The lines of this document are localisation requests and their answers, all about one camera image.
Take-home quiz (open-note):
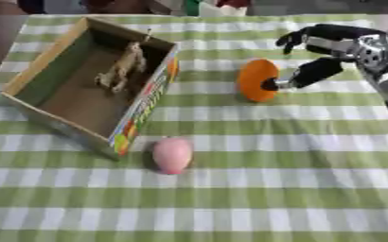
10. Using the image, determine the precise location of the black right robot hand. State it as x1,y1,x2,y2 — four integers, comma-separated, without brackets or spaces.
260,23,388,93

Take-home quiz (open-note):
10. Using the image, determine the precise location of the tan cardboard box green inside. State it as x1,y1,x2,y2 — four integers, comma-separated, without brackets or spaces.
0,16,181,159

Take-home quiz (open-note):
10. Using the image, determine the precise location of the orange round toy fruit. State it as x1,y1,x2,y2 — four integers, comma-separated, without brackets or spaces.
235,58,282,103

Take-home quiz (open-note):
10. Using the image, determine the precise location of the person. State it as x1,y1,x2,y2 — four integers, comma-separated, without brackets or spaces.
181,0,254,17

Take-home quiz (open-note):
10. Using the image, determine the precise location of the pink egg-shaped toy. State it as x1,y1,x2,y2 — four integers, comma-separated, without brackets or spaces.
150,136,194,175

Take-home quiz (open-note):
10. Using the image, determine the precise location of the tan wooden figure toy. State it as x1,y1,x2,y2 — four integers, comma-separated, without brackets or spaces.
93,41,148,93

